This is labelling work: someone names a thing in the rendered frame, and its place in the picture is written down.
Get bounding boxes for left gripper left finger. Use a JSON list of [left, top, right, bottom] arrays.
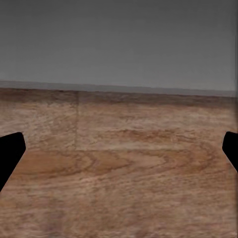
[[0, 132, 26, 191]]

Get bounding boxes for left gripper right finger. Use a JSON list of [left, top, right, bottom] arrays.
[[222, 132, 238, 172]]

